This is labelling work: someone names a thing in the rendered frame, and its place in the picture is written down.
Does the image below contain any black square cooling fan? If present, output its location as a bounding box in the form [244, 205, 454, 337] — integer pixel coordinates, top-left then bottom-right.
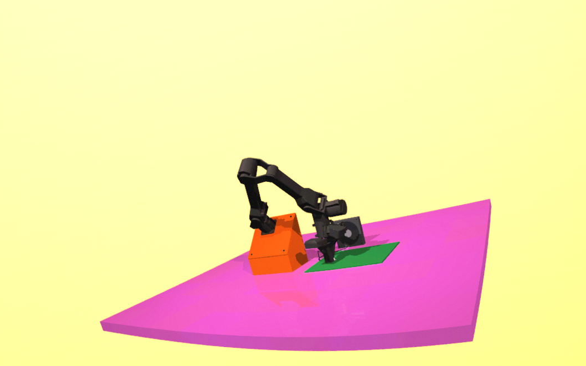
[333, 216, 366, 249]

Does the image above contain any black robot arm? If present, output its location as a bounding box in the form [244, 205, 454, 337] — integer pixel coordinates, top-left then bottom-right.
[237, 157, 348, 239]

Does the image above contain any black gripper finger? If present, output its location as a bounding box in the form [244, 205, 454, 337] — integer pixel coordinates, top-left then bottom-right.
[327, 238, 338, 258]
[317, 243, 331, 260]

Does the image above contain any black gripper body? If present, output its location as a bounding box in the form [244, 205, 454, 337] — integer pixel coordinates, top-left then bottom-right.
[304, 217, 335, 249]

